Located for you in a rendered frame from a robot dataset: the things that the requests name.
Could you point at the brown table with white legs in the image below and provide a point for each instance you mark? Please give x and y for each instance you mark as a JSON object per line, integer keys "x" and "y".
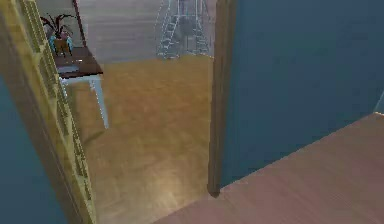
{"x": 81, "y": 65}

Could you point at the yellow panelled room door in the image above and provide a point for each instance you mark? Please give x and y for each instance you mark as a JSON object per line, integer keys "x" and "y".
{"x": 50, "y": 86}

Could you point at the dark house plant in pot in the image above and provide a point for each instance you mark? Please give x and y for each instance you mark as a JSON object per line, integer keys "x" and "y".
{"x": 61, "y": 36}

